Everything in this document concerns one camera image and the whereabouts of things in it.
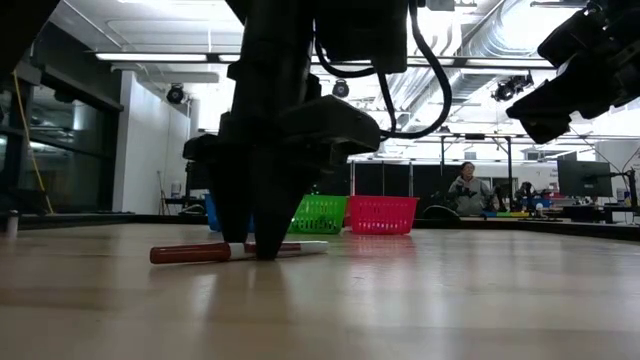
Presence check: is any silver ventilation duct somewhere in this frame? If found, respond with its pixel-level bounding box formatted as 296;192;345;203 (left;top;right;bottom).
399;0;551;106

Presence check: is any blue plastic basket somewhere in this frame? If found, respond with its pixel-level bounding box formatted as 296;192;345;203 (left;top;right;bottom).
203;193;256;233

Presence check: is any green plastic basket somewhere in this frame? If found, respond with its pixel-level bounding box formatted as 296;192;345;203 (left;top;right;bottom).
287;194;349;235

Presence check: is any small white cylinder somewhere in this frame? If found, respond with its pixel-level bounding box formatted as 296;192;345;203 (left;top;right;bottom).
4;209;20;240

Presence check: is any black chair back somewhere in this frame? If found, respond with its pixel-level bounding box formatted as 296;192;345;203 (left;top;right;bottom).
423;203;461;221

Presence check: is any black computer monitor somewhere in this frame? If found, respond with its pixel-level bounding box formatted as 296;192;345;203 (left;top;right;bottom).
185;164;211;192
556;158;614;199

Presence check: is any long ceiling light strip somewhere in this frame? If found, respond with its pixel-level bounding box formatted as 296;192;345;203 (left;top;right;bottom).
94;52;241;64
407;55;554;69

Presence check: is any metal rig stand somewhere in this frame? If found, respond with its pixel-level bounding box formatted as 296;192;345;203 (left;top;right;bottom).
438;132;515;214

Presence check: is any cluttered long desk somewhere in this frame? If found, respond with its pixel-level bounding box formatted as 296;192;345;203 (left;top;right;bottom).
479;202;640;224

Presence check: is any red plastic basket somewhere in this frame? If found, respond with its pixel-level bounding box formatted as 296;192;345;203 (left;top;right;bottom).
348;195;420;236

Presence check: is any thin yellow stick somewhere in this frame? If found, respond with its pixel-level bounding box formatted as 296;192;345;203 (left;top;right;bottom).
12;69;55;215

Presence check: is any black partition screen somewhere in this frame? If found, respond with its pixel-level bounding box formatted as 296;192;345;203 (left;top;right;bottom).
319;162;451;199

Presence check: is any black ceiling camera cluster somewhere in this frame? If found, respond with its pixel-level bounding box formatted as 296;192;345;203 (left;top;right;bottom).
490;71;535;104

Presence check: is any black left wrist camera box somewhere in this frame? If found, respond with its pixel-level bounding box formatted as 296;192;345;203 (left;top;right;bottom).
314;0;409;75

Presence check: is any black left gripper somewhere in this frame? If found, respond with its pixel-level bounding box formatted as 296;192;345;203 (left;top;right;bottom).
183;97;381;261

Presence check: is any white marker with brown cap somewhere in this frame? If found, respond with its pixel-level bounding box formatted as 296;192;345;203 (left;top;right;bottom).
148;240;330;265

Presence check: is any person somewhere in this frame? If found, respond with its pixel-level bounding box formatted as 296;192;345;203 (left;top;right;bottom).
447;160;496;217

